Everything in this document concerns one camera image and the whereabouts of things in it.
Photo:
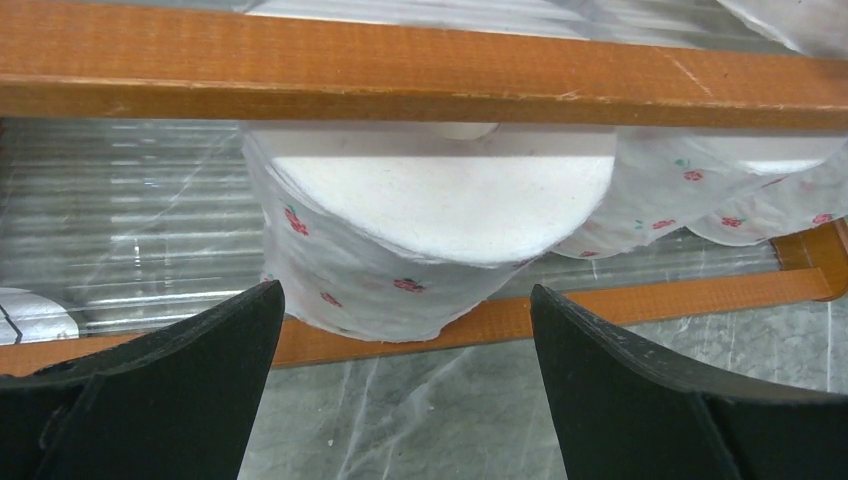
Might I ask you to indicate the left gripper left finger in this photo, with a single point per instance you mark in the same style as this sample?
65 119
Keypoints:
176 403

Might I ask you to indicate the white roll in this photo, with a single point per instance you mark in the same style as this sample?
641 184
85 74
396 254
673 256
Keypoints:
389 231
664 178
781 183

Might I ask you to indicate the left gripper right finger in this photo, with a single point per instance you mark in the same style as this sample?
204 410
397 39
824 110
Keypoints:
624 407

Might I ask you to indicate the orange wooden two-tier shelf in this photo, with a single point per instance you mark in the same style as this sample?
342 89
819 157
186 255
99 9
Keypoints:
61 59

